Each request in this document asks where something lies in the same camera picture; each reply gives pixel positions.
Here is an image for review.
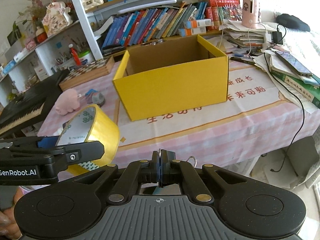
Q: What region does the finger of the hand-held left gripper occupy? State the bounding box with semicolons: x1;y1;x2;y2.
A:
0;136;60;151
52;141;105;167

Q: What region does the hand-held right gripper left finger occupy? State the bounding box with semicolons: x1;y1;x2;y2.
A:
72;149;161;204

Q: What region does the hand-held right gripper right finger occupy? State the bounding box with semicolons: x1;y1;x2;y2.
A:
160;149;248;203

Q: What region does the yellow tape roll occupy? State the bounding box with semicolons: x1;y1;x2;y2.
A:
55;104;121;177

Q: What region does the pink plush toy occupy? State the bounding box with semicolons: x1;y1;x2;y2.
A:
54;88;80;115

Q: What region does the yellow cardboard box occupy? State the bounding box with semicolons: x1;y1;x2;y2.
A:
112;34;229;122

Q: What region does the person's left hand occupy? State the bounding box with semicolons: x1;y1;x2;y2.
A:
0;205;19;236

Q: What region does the black keyboard piano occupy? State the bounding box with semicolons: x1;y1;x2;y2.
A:
0;69;70;138

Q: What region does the small grey blue toy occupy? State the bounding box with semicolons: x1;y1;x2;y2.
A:
80;89;105;105

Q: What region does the white box red label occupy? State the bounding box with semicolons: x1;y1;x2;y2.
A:
34;65;48;80

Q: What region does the wooden chessboard box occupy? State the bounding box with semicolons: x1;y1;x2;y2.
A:
59;56;115;91

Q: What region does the white pen holder with pens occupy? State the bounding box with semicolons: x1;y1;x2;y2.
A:
55;51;75;67

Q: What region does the blue wipes pack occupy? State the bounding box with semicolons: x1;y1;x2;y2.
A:
1;60;15;73

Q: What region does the white jar green lid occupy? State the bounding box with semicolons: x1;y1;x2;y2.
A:
76;50;94;67

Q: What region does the red round doll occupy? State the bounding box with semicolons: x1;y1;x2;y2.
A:
35;26;48;43

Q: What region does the black stapler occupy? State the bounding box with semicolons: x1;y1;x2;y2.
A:
102;44;127;55

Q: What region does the floral ceramic ornament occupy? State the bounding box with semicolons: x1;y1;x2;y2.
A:
41;1;73;35

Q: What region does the white bookshelf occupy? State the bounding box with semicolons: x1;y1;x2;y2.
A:
0;0;255;98

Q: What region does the black marker pen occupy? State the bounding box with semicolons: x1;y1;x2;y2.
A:
230;56;258;65

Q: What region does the dried flower bunch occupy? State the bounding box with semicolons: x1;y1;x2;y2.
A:
17;0;48;28

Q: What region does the orange white small box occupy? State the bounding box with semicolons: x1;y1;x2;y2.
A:
184;19;212;29
179;27;207;37

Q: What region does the long row of colourful books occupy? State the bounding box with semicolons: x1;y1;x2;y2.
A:
101;0;240;48

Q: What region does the thick green book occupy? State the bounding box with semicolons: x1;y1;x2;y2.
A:
271;67;320;109

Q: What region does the stack of papers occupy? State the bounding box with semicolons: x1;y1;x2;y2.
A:
222;20;278;49

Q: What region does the smartphone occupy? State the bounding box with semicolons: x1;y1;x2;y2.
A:
275;51;313;77

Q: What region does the colourful stick bundle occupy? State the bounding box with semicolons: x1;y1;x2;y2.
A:
224;5;243;20

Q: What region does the black charger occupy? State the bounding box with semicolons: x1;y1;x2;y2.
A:
272;31;284;45

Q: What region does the pink cylinder gadget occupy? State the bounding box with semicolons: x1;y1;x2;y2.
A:
241;0;260;28

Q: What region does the black cable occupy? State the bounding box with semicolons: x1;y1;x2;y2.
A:
264;24;305;173

